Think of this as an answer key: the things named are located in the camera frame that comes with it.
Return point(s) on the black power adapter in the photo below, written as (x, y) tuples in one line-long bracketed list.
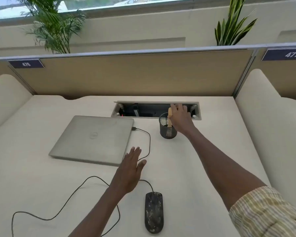
[(132, 109)]

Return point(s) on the person's right forearm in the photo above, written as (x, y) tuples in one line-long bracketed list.
[(219, 167)]

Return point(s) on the green snake plant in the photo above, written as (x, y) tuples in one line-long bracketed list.
[(230, 29)]

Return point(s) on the striped beige shirt sleeve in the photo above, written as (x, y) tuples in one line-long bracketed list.
[(266, 214)]

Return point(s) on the black mesh pen holder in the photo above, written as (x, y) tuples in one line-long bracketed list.
[(167, 132)]

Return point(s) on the small blue number label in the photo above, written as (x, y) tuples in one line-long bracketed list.
[(26, 64)]

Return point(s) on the black computer mouse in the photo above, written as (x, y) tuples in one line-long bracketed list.
[(153, 212)]

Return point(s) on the person's left hand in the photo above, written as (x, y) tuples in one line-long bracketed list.
[(128, 172)]

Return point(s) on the large blue number label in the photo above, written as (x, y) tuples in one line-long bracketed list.
[(286, 55)]

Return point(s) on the silver laptop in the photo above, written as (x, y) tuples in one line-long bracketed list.
[(93, 139)]

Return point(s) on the cream curved side divider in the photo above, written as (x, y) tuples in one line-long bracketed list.
[(273, 135), (7, 98)]

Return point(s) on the person's right hand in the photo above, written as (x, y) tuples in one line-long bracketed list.
[(182, 120)]

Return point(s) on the person's left thumb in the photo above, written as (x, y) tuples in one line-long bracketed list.
[(142, 166)]

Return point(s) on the grey window frame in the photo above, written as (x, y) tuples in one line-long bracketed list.
[(128, 8)]

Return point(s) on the person's right fingers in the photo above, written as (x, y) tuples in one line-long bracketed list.
[(178, 109)]

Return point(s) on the green palm plant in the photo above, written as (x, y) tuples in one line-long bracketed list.
[(54, 24)]

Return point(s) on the person's left forearm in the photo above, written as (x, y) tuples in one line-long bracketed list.
[(98, 214)]

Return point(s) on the beige desk partition panel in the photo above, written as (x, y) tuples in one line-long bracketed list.
[(138, 74), (283, 76)]

